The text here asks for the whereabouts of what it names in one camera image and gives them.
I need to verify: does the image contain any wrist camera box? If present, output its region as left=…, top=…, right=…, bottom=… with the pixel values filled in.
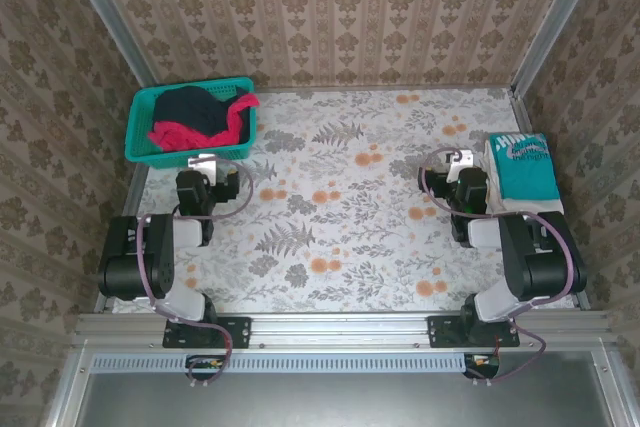
left=446, top=148, right=474, bottom=171
left=187, top=153, right=218, bottom=184

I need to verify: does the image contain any grey metal sheet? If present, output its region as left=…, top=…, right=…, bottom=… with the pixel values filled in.
left=74, top=352, right=619, bottom=427

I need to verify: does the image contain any small controller board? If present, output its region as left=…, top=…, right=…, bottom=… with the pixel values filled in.
left=187, top=355, right=226, bottom=373
left=464, top=354, right=501, bottom=376

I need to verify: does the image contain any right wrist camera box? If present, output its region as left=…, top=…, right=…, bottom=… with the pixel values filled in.
left=446, top=148, right=474, bottom=171

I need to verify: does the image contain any navy blue t-shirt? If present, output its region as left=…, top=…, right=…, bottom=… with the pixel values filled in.
left=152, top=85, right=251, bottom=141

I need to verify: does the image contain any aluminium frame post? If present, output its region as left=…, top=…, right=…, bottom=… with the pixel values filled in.
left=58, top=0, right=157, bottom=89
left=512, top=0, right=609, bottom=94

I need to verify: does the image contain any floral table cover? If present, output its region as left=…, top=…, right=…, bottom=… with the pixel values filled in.
left=112, top=88, right=576, bottom=313

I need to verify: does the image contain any aluminium mounting rail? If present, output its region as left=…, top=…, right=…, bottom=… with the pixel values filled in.
left=74, top=311, right=614, bottom=348

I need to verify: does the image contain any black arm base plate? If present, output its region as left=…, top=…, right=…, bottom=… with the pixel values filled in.
left=427, top=315, right=521, bottom=348
left=162, top=315, right=251, bottom=350

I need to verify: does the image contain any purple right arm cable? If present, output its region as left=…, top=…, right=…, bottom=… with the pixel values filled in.
left=418, top=147, right=576, bottom=388

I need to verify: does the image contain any folded teal printed t-shirt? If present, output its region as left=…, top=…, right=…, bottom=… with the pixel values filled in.
left=487, top=131, right=564, bottom=203

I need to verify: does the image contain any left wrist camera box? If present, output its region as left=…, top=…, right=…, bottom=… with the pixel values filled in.
left=187, top=153, right=218, bottom=184

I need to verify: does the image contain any teal plastic laundry basket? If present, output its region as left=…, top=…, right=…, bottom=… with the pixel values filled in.
left=123, top=76, right=259, bottom=171

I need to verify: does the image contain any folded cream t-shirt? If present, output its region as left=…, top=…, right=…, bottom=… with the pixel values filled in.
left=480, top=139, right=566, bottom=221

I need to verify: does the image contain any red t-shirt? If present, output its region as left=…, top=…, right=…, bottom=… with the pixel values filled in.
left=146, top=92, right=261, bottom=152

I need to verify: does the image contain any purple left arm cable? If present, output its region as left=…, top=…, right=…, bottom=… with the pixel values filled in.
left=137, top=159, right=254, bottom=388

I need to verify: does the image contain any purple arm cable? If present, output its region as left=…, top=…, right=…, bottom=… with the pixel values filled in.
left=137, top=159, right=254, bottom=388
left=418, top=147, right=576, bottom=388

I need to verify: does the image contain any grey slotted cable duct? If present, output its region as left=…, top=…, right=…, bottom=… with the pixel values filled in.
left=92, top=352, right=466, bottom=373

